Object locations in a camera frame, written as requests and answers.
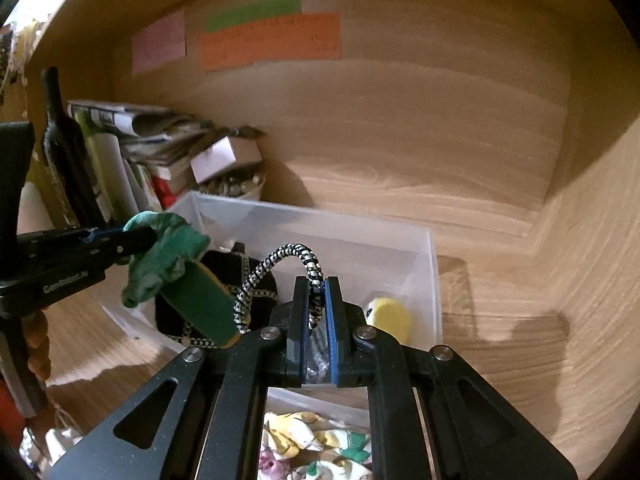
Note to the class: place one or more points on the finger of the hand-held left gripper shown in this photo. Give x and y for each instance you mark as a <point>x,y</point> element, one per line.
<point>131,241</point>

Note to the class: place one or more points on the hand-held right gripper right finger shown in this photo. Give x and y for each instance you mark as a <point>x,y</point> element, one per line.
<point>333,332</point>

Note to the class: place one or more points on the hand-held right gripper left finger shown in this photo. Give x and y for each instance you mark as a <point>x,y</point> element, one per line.
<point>303,330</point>

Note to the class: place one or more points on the green cloth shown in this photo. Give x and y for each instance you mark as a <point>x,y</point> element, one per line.
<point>160,255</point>

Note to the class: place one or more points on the clear plastic bin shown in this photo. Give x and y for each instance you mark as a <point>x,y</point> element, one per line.
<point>360,245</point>

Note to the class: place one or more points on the person's left hand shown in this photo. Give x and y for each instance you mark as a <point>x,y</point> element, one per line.
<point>39,345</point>

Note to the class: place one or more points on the black pouch with patterned trim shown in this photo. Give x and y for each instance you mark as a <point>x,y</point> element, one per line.
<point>260,305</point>

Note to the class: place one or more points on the yellow plush toy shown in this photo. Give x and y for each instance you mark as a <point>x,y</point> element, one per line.
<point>392,320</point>

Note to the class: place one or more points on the red and white book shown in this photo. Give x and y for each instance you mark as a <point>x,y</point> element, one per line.
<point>170,185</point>

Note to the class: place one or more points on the white paper roll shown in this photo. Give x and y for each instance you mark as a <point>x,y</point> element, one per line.
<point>112,170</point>

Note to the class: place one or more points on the green and yellow sponge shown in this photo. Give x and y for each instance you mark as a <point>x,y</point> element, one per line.
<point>200,305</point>

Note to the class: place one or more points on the stack of newspapers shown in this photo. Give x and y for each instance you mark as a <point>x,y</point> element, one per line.
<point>150,127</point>

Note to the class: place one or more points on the bowl of pebbles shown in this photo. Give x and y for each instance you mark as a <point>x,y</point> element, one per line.
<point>232,185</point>

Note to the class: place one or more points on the floral cloth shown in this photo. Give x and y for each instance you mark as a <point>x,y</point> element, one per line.
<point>310,447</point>

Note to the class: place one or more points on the dark wine bottle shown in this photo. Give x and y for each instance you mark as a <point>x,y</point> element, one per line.
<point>62,145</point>

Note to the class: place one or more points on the white cardboard box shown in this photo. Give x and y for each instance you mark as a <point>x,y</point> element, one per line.
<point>225,157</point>

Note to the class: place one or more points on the pink paper sheet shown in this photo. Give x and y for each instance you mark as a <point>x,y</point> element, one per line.
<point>159,48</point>

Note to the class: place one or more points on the orange paper sheet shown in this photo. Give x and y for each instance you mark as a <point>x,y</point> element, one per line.
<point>270,42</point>

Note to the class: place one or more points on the green paper strip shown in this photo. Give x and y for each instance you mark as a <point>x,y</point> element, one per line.
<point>255,12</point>

